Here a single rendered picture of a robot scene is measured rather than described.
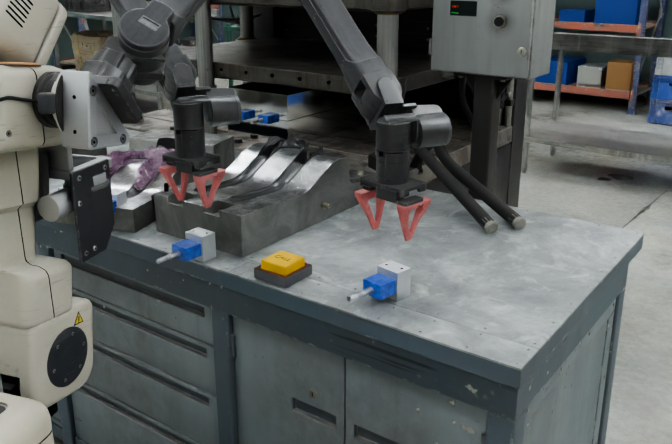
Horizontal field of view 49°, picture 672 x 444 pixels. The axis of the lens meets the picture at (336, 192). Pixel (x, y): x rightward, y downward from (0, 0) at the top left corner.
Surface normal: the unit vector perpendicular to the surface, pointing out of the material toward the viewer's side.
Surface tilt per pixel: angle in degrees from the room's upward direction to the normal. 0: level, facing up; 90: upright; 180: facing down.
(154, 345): 90
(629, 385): 0
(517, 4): 90
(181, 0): 44
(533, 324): 0
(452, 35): 90
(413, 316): 0
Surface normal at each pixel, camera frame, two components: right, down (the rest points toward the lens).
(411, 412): -0.58, 0.25
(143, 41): 0.28, -0.47
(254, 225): 0.81, 0.18
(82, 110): -0.32, 0.15
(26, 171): 0.95, 0.10
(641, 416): 0.00, -0.95
